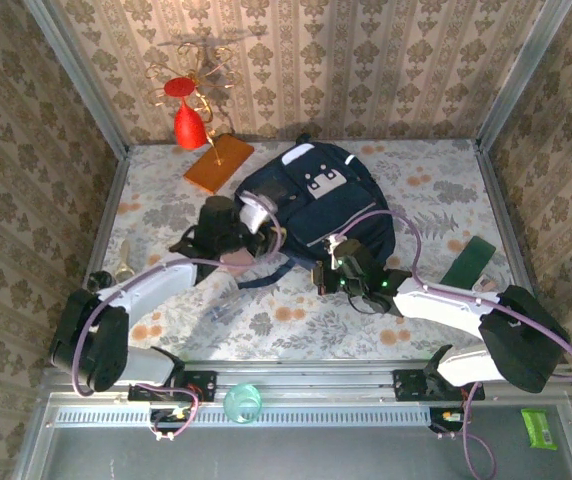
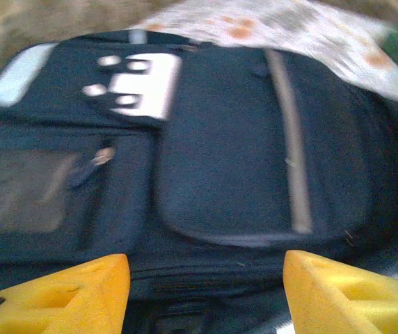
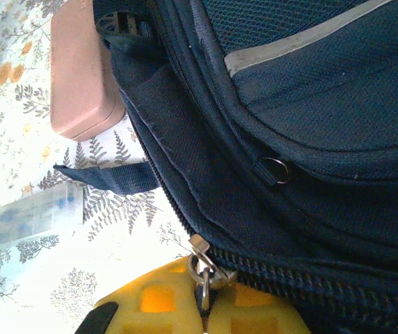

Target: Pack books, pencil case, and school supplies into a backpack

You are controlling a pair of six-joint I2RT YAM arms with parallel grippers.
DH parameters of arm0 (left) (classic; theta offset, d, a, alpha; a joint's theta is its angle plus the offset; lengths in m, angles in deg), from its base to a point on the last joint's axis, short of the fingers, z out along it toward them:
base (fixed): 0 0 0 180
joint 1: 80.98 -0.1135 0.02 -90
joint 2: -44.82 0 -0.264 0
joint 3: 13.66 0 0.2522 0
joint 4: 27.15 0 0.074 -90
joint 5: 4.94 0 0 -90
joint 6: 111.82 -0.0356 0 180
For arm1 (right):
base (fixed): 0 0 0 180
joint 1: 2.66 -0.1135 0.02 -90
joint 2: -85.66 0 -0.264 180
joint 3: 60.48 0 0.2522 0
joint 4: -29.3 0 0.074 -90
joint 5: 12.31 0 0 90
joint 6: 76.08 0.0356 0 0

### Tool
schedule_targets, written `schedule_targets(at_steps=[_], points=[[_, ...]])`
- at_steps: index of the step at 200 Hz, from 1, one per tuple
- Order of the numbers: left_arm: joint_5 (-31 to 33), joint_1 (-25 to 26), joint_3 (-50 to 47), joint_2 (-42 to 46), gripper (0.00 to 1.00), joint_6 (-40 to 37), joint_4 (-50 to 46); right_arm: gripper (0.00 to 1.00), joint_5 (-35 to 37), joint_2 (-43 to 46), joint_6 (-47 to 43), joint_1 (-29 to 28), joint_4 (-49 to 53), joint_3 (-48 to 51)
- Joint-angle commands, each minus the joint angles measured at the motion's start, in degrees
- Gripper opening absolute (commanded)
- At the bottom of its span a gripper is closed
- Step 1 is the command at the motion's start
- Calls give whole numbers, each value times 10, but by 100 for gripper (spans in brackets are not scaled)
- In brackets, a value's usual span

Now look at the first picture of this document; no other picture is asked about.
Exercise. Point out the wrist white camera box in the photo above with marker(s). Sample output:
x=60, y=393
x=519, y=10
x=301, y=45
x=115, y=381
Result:
x=335, y=242
x=253, y=210

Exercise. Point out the red wine glass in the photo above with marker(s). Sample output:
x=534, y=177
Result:
x=188, y=127

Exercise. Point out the aluminium side rail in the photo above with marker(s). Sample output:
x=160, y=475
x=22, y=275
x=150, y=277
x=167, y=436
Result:
x=505, y=225
x=99, y=225

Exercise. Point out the left aluminium side rail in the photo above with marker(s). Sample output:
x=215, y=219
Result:
x=99, y=225

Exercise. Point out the green snack packet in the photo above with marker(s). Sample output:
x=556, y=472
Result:
x=538, y=430

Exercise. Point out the clear plastic compass case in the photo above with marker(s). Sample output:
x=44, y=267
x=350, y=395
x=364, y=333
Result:
x=228, y=307

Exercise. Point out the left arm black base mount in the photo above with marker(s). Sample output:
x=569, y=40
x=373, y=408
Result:
x=203, y=384

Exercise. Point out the small pink white object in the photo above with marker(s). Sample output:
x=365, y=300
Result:
x=482, y=286

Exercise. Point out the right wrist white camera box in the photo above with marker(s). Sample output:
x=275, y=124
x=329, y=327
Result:
x=335, y=242

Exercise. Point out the dark green pencil case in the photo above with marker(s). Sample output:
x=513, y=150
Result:
x=468, y=260

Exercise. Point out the right aluminium corner post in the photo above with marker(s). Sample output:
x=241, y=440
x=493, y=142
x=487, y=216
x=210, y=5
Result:
x=518, y=75

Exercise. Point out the orange wooden stand base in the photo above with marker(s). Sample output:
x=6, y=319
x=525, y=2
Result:
x=216, y=170

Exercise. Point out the navy blue backpack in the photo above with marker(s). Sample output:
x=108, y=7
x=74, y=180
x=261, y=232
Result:
x=336, y=215

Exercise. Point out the teal glass cup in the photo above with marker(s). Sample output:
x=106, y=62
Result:
x=241, y=402

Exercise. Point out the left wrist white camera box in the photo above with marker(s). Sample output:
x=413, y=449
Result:
x=253, y=210

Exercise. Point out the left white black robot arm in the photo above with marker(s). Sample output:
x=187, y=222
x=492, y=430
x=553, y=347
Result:
x=156, y=280

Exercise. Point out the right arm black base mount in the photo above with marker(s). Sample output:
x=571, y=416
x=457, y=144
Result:
x=408, y=385

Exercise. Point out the aluminium mounting rail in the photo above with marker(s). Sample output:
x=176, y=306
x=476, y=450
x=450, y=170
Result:
x=306, y=382

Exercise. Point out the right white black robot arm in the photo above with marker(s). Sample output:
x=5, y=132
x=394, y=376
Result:
x=441, y=305

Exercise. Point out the aluminium corner post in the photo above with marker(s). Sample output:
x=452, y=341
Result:
x=518, y=75
x=82, y=80

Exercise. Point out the right aluminium side rail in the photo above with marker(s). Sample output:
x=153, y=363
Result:
x=505, y=225

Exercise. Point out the left aluminium corner post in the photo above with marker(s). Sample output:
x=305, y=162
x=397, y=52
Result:
x=82, y=80

